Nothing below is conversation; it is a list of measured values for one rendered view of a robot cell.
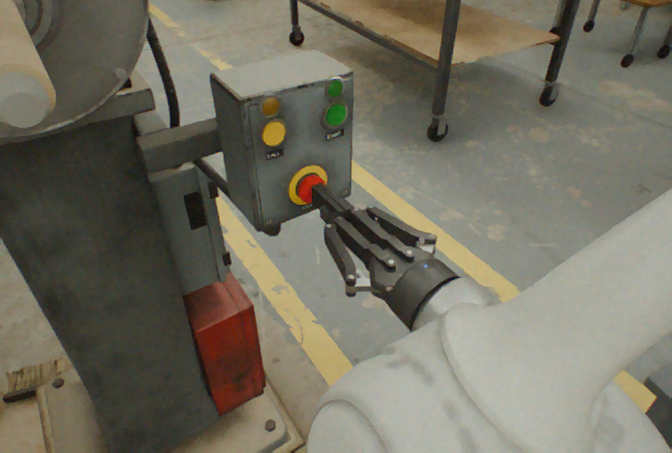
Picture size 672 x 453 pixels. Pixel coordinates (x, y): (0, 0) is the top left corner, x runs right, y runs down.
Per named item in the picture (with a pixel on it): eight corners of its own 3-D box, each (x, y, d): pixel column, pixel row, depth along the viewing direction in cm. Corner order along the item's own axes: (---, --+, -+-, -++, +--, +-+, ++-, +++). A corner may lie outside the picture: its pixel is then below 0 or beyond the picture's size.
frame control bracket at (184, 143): (140, 162, 65) (133, 136, 63) (265, 126, 74) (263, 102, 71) (149, 175, 63) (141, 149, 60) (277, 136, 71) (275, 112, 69)
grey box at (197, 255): (159, 254, 100) (69, -32, 67) (207, 236, 104) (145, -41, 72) (183, 300, 90) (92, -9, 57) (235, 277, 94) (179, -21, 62)
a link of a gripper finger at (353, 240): (398, 287, 53) (388, 292, 53) (339, 233, 60) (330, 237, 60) (400, 262, 51) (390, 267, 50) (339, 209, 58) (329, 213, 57)
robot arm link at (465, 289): (505, 353, 49) (463, 315, 53) (526, 294, 44) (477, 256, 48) (441, 400, 45) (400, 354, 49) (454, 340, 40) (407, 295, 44)
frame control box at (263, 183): (172, 195, 82) (132, 46, 67) (282, 159, 92) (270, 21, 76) (229, 283, 66) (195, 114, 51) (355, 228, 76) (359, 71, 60)
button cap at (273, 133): (259, 143, 58) (256, 121, 57) (280, 137, 60) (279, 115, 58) (264, 148, 58) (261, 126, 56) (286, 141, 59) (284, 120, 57)
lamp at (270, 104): (259, 120, 56) (256, 96, 54) (281, 114, 57) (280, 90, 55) (261, 123, 55) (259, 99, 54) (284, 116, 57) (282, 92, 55)
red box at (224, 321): (183, 341, 124) (150, 235, 102) (228, 320, 130) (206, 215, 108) (220, 419, 108) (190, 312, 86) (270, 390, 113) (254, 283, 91)
